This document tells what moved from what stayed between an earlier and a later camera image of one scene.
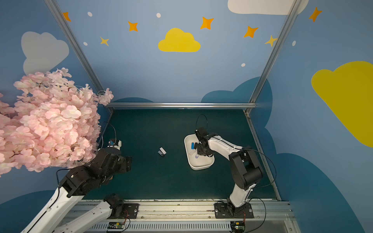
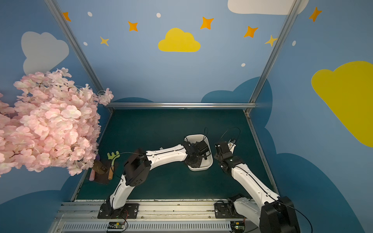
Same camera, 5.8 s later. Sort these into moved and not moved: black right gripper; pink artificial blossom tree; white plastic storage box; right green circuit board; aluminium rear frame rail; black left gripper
Moved: black right gripper; black left gripper
Not moved: white plastic storage box; aluminium rear frame rail; pink artificial blossom tree; right green circuit board
